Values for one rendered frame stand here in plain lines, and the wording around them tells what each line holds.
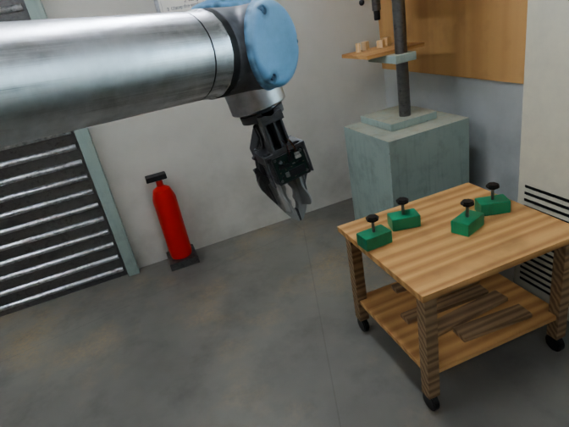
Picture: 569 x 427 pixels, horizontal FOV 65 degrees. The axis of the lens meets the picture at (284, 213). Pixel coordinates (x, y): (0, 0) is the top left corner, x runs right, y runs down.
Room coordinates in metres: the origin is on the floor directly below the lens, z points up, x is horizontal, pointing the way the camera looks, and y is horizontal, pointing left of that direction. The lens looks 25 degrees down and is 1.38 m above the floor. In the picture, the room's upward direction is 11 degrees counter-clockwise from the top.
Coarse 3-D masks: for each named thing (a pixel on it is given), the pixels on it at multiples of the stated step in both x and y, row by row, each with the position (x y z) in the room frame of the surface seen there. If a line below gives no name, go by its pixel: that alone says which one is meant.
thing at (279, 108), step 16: (272, 112) 0.70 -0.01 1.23; (256, 128) 0.72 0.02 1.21; (272, 128) 0.69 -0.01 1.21; (272, 144) 0.69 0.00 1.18; (288, 144) 0.69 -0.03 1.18; (304, 144) 0.68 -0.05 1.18; (256, 160) 0.73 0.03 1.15; (272, 160) 0.67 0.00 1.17; (288, 160) 0.67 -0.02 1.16; (304, 160) 0.68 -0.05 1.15; (272, 176) 0.66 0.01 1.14; (288, 176) 0.67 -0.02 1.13
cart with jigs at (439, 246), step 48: (480, 192) 1.68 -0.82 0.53; (384, 240) 1.41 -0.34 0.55; (432, 240) 1.38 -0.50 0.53; (480, 240) 1.32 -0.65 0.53; (528, 240) 1.27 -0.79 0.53; (384, 288) 1.63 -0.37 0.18; (432, 288) 1.11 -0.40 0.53; (480, 288) 1.48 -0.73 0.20; (432, 336) 1.11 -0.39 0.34; (480, 336) 1.24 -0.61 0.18; (432, 384) 1.11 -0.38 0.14
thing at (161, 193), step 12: (156, 180) 2.53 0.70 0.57; (156, 192) 2.52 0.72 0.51; (168, 192) 2.53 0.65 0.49; (156, 204) 2.51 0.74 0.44; (168, 204) 2.50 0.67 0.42; (168, 216) 2.50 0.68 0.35; (180, 216) 2.55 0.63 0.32; (168, 228) 2.50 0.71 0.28; (180, 228) 2.52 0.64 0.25; (168, 240) 2.51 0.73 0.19; (180, 240) 2.51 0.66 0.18; (168, 252) 2.62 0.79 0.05; (180, 252) 2.50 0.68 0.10; (192, 252) 2.56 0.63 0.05; (180, 264) 2.47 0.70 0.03
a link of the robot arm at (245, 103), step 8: (280, 88) 0.71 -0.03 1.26; (232, 96) 0.69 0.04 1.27; (240, 96) 0.68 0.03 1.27; (248, 96) 0.68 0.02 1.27; (256, 96) 0.68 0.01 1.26; (264, 96) 0.68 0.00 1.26; (272, 96) 0.69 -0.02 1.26; (280, 96) 0.70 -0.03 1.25; (232, 104) 0.69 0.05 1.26; (240, 104) 0.68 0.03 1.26; (248, 104) 0.68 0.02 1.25; (256, 104) 0.68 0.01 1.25; (264, 104) 0.68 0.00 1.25; (272, 104) 0.68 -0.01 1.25; (232, 112) 0.70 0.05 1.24; (240, 112) 0.69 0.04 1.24; (248, 112) 0.68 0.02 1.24; (256, 112) 0.68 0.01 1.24; (264, 112) 0.69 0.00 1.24
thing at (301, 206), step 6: (294, 180) 0.73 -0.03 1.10; (300, 180) 0.71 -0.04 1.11; (294, 186) 0.73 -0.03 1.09; (300, 186) 0.72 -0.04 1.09; (294, 192) 0.74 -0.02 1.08; (300, 192) 0.73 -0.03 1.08; (306, 192) 0.70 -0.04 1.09; (294, 198) 0.74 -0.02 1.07; (300, 198) 0.73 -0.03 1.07; (306, 198) 0.71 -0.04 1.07; (300, 204) 0.73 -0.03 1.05; (306, 204) 0.73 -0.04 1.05; (300, 210) 0.73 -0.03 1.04; (300, 216) 0.73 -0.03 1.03
